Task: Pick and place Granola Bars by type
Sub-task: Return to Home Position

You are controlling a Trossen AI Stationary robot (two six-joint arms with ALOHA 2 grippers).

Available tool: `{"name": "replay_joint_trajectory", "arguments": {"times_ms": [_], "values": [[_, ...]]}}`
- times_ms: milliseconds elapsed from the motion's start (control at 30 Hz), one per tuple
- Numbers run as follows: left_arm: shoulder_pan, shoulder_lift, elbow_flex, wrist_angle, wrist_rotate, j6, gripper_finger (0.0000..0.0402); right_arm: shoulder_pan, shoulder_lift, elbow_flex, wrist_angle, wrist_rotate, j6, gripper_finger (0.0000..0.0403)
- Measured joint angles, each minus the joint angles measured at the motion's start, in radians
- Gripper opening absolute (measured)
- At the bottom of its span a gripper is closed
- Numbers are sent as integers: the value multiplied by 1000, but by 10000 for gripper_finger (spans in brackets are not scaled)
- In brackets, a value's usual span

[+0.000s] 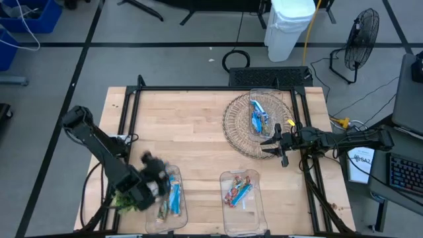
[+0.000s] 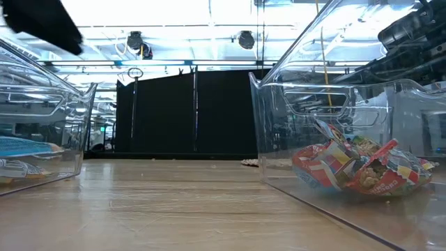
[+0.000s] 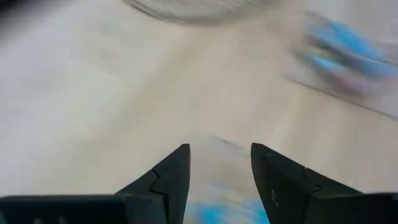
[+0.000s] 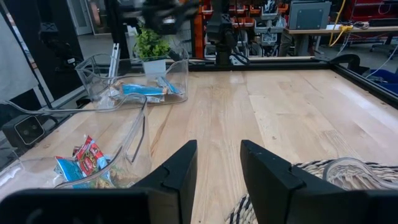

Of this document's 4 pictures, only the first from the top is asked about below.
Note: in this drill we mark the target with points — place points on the black desk device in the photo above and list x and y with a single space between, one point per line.
418 67

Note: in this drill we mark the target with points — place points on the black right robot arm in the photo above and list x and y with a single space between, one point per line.
357 140

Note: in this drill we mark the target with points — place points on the black panel on stand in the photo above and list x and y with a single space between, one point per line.
205 3

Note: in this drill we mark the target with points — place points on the grey desk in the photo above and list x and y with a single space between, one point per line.
380 182

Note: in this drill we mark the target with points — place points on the backlit black keyboard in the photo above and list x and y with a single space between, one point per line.
408 175

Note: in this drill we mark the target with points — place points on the green artificial plant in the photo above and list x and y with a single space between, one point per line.
122 205

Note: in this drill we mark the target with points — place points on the black floor fan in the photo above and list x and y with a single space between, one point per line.
361 39

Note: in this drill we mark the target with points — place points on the grey metal bar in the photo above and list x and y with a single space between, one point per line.
13 80

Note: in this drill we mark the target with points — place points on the white trash bin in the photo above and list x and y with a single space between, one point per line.
287 29

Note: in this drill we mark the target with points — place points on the green granola bar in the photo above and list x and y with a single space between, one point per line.
163 211
266 127

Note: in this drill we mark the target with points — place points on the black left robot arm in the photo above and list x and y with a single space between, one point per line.
105 155

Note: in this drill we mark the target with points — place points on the black perforated box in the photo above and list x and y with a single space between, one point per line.
264 76

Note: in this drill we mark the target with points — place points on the black metal table frame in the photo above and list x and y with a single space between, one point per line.
215 88

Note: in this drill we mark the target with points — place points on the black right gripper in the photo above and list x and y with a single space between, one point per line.
290 142

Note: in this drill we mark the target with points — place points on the yellow power plug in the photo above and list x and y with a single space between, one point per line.
343 123

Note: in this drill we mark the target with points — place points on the blue storage bin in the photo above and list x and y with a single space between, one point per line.
46 20
6 53

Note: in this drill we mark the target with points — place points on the white paper sheet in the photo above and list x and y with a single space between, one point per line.
360 168

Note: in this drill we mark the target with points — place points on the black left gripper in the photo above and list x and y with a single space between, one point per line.
155 172

